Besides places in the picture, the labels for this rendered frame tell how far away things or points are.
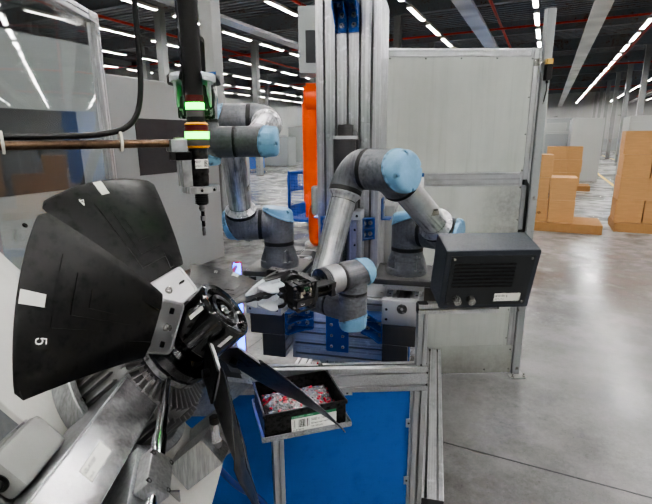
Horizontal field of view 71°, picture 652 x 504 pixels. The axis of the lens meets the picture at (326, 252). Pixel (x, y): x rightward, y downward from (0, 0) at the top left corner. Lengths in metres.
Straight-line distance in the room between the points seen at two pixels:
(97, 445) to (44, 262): 0.26
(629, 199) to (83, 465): 8.61
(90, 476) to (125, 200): 0.51
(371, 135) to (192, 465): 1.30
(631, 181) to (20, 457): 8.65
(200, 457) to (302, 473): 0.71
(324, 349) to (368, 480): 0.49
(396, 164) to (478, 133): 1.66
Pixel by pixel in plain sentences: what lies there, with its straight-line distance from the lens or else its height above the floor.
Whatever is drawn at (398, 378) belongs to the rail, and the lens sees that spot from 1.43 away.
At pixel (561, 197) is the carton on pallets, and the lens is 8.37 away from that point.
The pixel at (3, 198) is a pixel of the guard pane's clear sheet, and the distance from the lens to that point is 1.69.
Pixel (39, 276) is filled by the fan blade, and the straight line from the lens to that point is 0.65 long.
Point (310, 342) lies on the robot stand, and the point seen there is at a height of 0.74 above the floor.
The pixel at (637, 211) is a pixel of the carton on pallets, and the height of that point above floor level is 0.33.
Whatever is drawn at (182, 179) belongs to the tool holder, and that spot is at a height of 1.45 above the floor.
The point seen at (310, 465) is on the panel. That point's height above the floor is 0.51.
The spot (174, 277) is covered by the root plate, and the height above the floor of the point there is 1.27.
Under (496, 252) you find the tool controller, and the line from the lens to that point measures 1.30.
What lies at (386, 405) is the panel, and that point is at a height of 0.72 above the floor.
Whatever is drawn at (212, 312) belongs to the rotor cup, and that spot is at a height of 1.24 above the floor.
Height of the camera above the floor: 1.52
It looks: 14 degrees down
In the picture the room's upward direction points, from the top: 1 degrees counter-clockwise
